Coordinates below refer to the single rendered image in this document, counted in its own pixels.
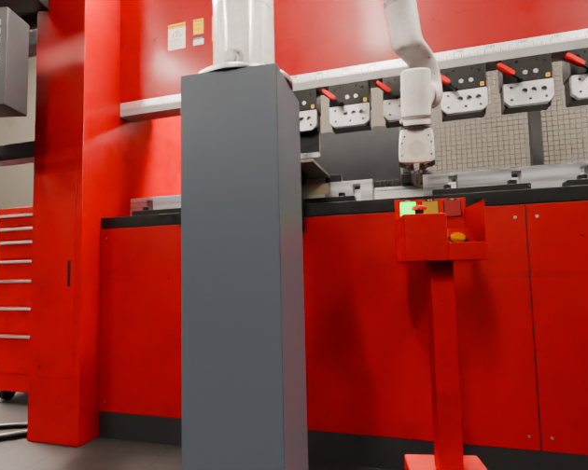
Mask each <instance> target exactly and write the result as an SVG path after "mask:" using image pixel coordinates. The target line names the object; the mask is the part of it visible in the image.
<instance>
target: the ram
mask: <svg viewBox="0 0 588 470"><path fill-rule="evenodd" d="M416 3H417V9H418V15H419V20H420V27H421V33H422V36H423V38H424V40H425V41H426V43H427V44H428V46H429V47H430V49H431V50H432V52H433V53H438V52H444V51H449V50H455V49H462V48H472V47H478V46H484V45H490V44H495V43H501V42H508V41H513V40H519V39H525V38H531V37H537V36H543V35H554V34H560V33H565V32H571V31H577V30H583V29H588V0H416ZM212 16H213V0H121V37H120V103H121V104H122V103H128V102H134V101H140V100H145V99H151V98H158V97H163V96H169V95H175V94H181V76H188V75H195V74H199V73H200V71H202V70H203V69H205V68H207V67H209V66H212V65H213V42H212ZM201 18H203V34H198V35H193V20H197V19H201ZM180 22H186V47H185V48H179V49H174V50H168V25H172V24H177V23H180ZM273 26H274V63H276V64H277V65H278V67H279V69H280V70H282V71H284V72H285V73H287V74H288V75H289V76H297V75H303V74H309V73H314V72H321V71H327V70H332V69H338V68H344V67H350V66H356V65H361V64H368V63H374V62H384V61H391V60H396V59H401V57H399V56H398V55H397V54H396V53H395V52H394V51H393V49H392V47H391V44H390V39H389V33H388V29H387V24H386V18H385V10H384V4H383V0H273ZM200 36H203V44H201V45H197V46H193V38H195V37H200ZM577 48H588V38H584V39H579V40H572V41H567V42H561V43H554V44H549V45H542V46H536V47H530V48H518V49H513V50H506V51H500V52H494V53H488V54H482V55H476V56H469V57H464V58H457V59H452V60H446V61H439V62H437V63H438V66H439V69H445V68H452V67H458V66H465V65H471V64H477V63H484V62H485V68H486V72H490V71H496V70H497V64H498V63H500V62H501V61H502V60H508V59H514V58H521V57H527V56H533V55H540V54H546V53H552V62H561V61H562V60H563V59H564V56H565V55H566V54H567V52H568V51H569V50H572V49H577ZM407 69H410V68H409V67H408V66H403V67H398V68H391V69H385V70H379V71H373V72H367V73H361V74H354V75H349V76H337V77H332V78H325V79H319V80H313V81H307V82H301V83H295V84H293V91H295V90H308V89H314V88H316V89H317V91H318V92H319V94H320V95H324V94H323V93H322V92H321V91H322V89H325V90H327V91H329V86H333V85H339V84H345V83H352V82H358V81H364V80H369V83H370V86H371V89H372V88H378V87H377V86H376V85H375V83H376V81H377V80H378V81H380V82H382V83H383V81H382V78H383V77H390V76H400V73H401V72H402V71H404V70H407ZM180 110H181V101H180V102H173V103H168V104H156V105H150V106H144V107H137V108H132V109H125V110H120V117H121V118H124V119H126V120H128V121H130V122H138V121H145V120H151V119H158V118H170V117H177V116H181V113H180Z"/></svg>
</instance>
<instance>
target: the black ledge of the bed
mask: <svg viewBox="0 0 588 470"><path fill-rule="evenodd" d="M451 198H466V207H468V206H470V205H472V204H474V203H476V202H478V201H480V200H484V206H494V205H509V204H525V203H541V202H557V201H573V200H588V185H584V186H570V187H544V188H529V189H516V190H502V191H488V192H475V193H461V194H448V195H434V196H420V197H407V198H393V199H379V200H352V201H339V202H325V203H311V204H303V209H304V217H305V216H321V215H336V214H367V213H383V212H395V207H394V200H427V199H451ZM179 224H181V213H174V214H148V215H134V216H120V217H107V218H101V228H132V227H148V226H163V225H179Z"/></svg>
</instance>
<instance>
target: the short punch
mask: <svg viewBox="0 0 588 470"><path fill-rule="evenodd" d="M300 137H301V159H307V158H316V157H320V152H321V146H320V132H312V133H305V134H300Z"/></svg>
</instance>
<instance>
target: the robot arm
mask: <svg viewBox="0 0 588 470"><path fill-rule="evenodd" d="M383 4H384V10H385V18H386V24H387V29H388V33H389V39H390V44H391V47H392V49H393V51H394V52H395V53H396V54H397V55H398V56H399V57H401V59H402V60H404V61H405V63H406V64H407V65H408V67H409V68H410V69H407V70H404V71H402V72H401V73H400V101H401V118H402V120H400V121H399V124H402V125H403V127H405V128H403V130H401V131H400V134H399V167H400V168H404V169H407V170H408V171H409V172H410V173H411V174H412V185H413V184H414V187H420V184H422V172H423V171H424V170H425V169H426V168H427V167H431V166H434V165H435V164H436V163H435V159H434V158H435V146H434V135H433V130H432V128H429V126H428V124H431V109H433V108H435V107H437V106H438V105H439V104H440V103H441V99H442V84H441V74H440V69H439V66H438V63H437V60H436V58H435V56H434V54H433V52H432V50H431V49H430V47H429V46H428V44H427V43H426V41H425V40H424V38H423V36H422V33H421V27H420V20H419V15H418V9H417V3H416V0H383ZM270 63H274V26H273V0H213V65H212V66H209V67H207V68H205V69H203V70H202V71H200V73H199V74H201V73H208V72H215V71H222V70H229V69H235V68H243V67H249V66H256V65H263V64H270ZM425 162H428V163H426V164H425ZM407 163H409V164H410V166H409V165H407ZM414 163H420V164H419V171H418V172H417V185H416V171H415V170H414V166H413V164H414Z"/></svg>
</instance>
